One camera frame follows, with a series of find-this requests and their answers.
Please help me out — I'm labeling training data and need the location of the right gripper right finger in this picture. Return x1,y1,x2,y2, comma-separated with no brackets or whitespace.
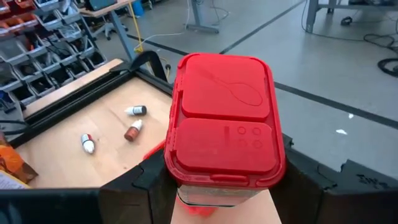
269,133,398,224

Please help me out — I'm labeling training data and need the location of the red lidded spice container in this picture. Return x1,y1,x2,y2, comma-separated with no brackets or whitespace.
164,52,287,208

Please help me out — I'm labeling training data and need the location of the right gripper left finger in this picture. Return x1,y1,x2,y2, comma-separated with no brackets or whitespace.
98,148,178,224

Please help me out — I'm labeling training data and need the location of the black corner strap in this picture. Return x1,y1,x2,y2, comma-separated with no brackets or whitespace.
129,50,169,82

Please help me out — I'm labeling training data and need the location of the grey legged workbench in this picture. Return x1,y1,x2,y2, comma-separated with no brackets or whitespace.
79,0,140,62

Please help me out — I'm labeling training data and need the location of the Corn Pops cereal box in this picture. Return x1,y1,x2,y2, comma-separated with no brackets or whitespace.
0,129,39,190

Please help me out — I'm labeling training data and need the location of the white floor cable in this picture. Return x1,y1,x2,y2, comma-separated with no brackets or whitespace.
133,0,193,51

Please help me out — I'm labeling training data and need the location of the parts bin rack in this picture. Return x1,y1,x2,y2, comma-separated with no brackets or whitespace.
0,0,109,108

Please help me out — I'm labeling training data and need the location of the small black dropper bottle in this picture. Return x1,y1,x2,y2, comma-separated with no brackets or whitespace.
124,105,148,117

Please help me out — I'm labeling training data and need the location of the grey desk pedestal leg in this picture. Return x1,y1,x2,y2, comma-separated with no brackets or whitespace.
185,0,221,34

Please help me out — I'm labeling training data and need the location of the black looped floor cable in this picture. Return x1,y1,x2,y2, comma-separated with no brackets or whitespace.
377,57,398,78

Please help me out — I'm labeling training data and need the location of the office chair wheeled base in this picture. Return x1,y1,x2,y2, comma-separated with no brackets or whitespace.
91,20,129,41

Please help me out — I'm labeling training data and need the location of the small brown dropper bottle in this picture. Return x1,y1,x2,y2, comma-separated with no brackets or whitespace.
123,118,144,142

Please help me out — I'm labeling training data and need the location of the small silver red dropper bottle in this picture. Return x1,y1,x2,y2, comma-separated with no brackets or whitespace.
80,133,96,155

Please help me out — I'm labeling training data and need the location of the black floor cable bundle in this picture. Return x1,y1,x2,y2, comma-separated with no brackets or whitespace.
300,0,398,55

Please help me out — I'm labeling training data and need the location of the grey metal desk frame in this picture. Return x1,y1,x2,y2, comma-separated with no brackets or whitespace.
305,0,398,34

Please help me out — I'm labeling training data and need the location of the yellow floor cable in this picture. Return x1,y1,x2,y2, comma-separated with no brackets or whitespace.
127,0,145,54

